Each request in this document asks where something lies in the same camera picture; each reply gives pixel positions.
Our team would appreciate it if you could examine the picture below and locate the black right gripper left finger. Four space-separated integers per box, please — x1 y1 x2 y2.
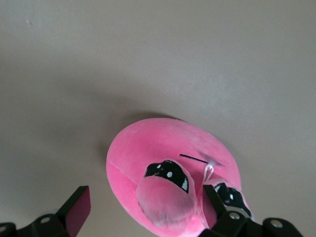
0 185 91 237

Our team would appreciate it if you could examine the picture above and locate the pink round plush toy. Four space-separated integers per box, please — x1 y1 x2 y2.
105 118 255 237

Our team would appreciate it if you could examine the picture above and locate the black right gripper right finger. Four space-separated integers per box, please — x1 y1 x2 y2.
198 184 305 237

